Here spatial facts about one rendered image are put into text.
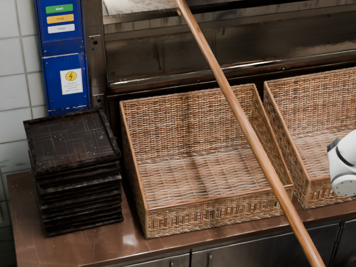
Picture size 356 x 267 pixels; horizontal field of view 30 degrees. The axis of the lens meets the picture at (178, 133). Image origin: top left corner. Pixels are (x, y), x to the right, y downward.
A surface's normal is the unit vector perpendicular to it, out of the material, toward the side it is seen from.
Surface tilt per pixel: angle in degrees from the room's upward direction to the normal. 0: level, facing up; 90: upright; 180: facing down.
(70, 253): 0
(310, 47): 70
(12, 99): 90
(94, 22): 90
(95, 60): 90
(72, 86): 90
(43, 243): 0
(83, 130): 0
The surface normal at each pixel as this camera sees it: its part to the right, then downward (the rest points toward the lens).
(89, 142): 0.03, -0.76
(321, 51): 0.26, 0.33
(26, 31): 0.27, 0.62
